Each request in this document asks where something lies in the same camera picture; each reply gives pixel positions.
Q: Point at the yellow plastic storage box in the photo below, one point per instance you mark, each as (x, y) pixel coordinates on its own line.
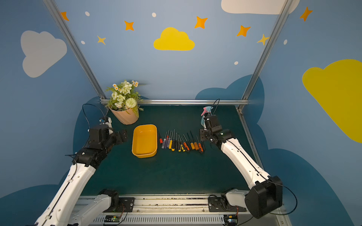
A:
(144, 143)

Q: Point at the black yellow handle screwdriver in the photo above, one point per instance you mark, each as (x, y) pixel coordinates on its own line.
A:
(181, 144)

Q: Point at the black ribbed handle screwdriver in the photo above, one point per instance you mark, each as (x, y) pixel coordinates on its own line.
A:
(173, 142)

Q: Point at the left aluminium frame post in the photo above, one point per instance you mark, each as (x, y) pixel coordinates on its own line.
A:
(61, 23)

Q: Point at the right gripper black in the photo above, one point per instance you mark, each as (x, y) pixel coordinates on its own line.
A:
(203, 135)

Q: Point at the clear handle tester screwdriver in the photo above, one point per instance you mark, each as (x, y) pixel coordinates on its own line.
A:
(165, 141)

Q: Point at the left controller board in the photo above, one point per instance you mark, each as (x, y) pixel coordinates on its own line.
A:
(116, 219)

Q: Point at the right aluminium frame post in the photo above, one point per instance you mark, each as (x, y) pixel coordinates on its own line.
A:
(278, 26)

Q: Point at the right controller board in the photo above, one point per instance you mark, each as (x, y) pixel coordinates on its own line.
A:
(230, 220)

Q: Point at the small red handle screwdriver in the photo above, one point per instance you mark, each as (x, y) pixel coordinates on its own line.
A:
(159, 138)

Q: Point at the yellow grid handle screwdriver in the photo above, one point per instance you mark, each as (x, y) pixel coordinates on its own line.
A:
(191, 143)

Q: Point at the orange black handle screwdriver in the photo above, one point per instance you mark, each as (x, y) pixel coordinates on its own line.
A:
(185, 143)

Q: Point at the aluminium frame post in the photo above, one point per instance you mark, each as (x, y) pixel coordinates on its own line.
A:
(61, 23)
(278, 26)

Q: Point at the teal spray bottle pink trigger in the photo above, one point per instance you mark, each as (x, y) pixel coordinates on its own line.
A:
(207, 111)

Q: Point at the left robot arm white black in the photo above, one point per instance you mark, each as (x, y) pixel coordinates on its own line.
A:
(59, 212)

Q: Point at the small yellow handle screwdriver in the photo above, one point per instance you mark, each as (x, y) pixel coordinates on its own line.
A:
(171, 140)

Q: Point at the large black handle screwdriver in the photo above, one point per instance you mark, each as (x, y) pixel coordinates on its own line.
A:
(178, 143)

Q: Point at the controller board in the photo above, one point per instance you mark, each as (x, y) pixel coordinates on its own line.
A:
(116, 219)
(230, 220)

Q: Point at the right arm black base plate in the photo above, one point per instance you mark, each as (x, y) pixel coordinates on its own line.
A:
(220, 204)

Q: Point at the aluminium back frame bar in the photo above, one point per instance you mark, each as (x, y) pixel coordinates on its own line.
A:
(191, 102)

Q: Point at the artificial white green flowers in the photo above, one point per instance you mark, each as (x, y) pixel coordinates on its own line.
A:
(124, 97)

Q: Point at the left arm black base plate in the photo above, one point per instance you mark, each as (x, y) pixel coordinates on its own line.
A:
(121, 204)

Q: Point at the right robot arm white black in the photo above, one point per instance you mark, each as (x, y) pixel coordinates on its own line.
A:
(265, 193)

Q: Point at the terracotta flower pot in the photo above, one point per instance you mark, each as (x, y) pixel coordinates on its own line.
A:
(126, 117)

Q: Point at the aluminium front rail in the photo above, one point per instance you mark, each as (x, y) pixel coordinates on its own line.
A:
(179, 210)

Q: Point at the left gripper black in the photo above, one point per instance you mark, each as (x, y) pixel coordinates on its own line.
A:
(121, 135)

